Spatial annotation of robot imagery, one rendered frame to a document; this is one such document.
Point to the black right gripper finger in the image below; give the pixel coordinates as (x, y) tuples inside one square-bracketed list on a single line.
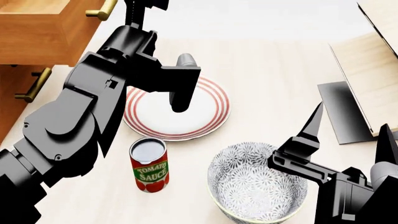
[(387, 147), (311, 137)]

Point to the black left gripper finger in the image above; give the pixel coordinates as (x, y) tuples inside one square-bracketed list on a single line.
[(146, 11), (183, 81)]

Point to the open wooden drawer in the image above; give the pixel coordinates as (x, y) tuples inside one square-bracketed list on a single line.
[(40, 32)]

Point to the brown wooden cabinet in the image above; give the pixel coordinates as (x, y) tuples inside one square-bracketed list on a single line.
[(15, 84)]

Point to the white plate with red rings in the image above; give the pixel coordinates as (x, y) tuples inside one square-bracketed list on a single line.
[(205, 109)]

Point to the flat black panel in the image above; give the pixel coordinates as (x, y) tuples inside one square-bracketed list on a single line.
[(340, 109)]

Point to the white bowl with floral pattern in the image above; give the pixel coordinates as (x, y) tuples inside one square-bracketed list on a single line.
[(248, 186)]

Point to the tomato sauce can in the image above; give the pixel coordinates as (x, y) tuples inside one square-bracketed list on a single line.
[(150, 168)]

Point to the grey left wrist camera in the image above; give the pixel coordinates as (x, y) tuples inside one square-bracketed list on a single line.
[(186, 60)]

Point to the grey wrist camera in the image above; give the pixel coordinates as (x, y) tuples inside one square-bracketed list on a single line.
[(186, 60), (385, 173)]

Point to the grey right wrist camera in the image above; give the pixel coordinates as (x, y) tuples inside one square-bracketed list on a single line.
[(385, 173)]

